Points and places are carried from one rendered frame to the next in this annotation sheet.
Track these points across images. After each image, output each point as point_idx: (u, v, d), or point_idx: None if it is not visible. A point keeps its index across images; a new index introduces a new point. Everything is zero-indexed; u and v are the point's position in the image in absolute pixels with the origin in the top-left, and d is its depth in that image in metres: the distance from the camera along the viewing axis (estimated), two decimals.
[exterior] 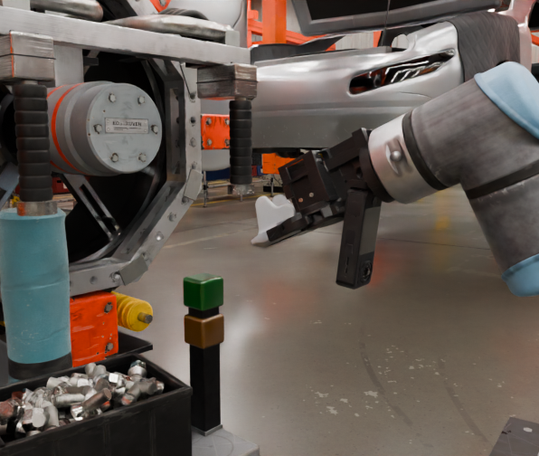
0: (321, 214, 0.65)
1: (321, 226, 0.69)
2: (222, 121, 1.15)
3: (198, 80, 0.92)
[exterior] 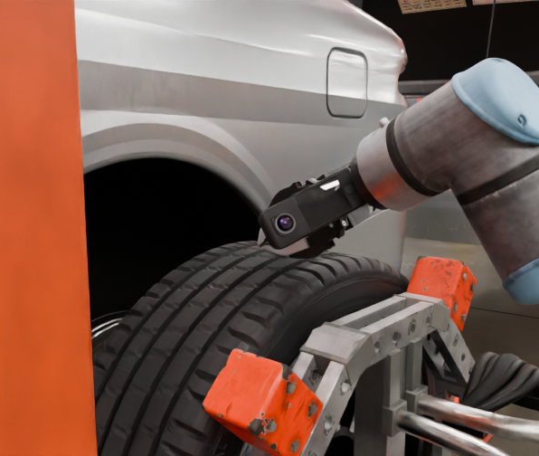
0: (308, 186, 0.66)
1: None
2: None
3: None
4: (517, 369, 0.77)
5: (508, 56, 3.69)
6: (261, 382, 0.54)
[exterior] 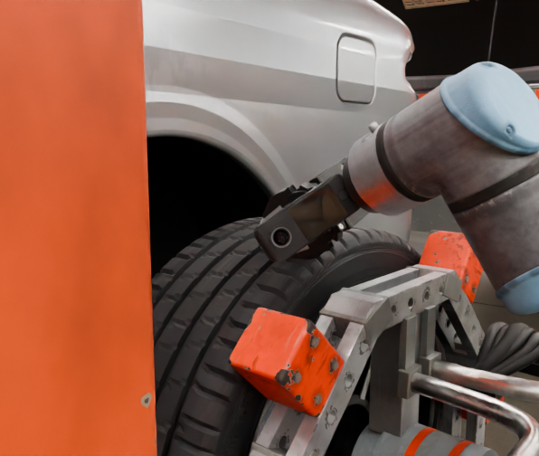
0: (302, 190, 0.65)
1: None
2: None
3: None
4: (528, 337, 0.79)
5: (511, 52, 3.71)
6: (287, 336, 0.57)
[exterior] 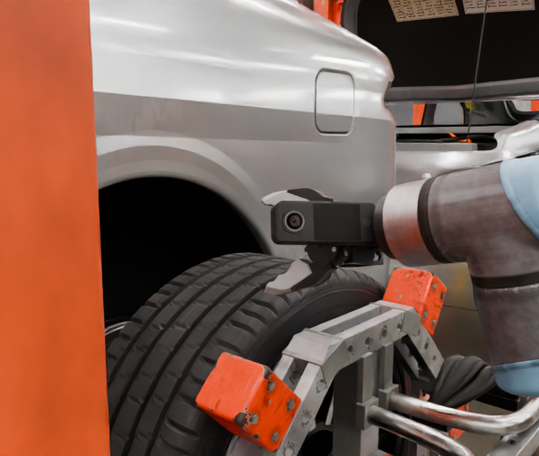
0: None
1: None
2: (462, 409, 1.08)
3: None
4: (479, 370, 0.85)
5: (500, 64, 3.78)
6: (246, 381, 0.63)
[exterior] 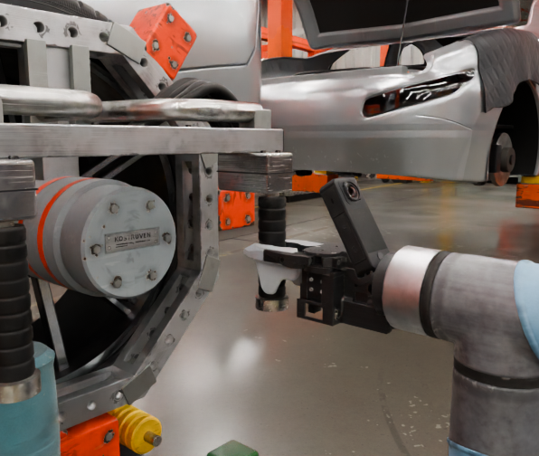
0: None
1: (319, 246, 0.68)
2: (241, 195, 0.98)
3: (219, 167, 0.75)
4: (195, 87, 0.75)
5: None
6: None
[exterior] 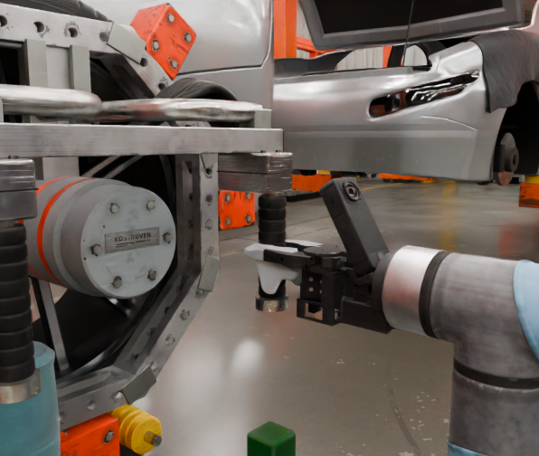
0: None
1: (319, 246, 0.68)
2: (241, 195, 0.98)
3: (219, 166, 0.75)
4: (195, 87, 0.75)
5: None
6: None
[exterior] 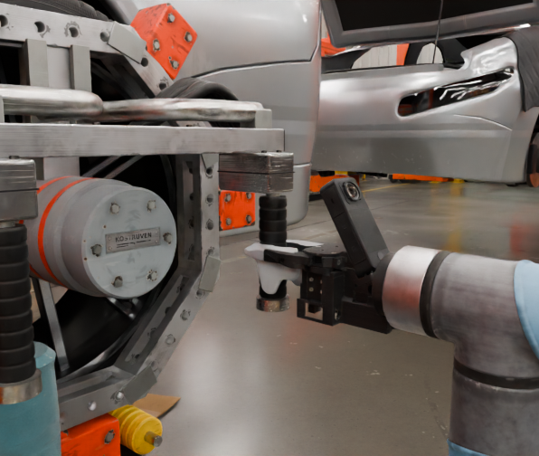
0: None
1: (319, 246, 0.68)
2: (242, 195, 0.98)
3: (220, 166, 0.75)
4: (195, 87, 0.75)
5: None
6: None
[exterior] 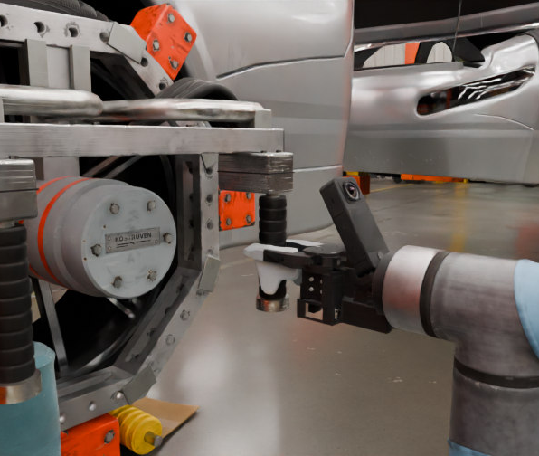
0: None
1: (319, 246, 0.68)
2: (241, 195, 0.98)
3: (220, 167, 0.75)
4: (195, 87, 0.75)
5: None
6: None
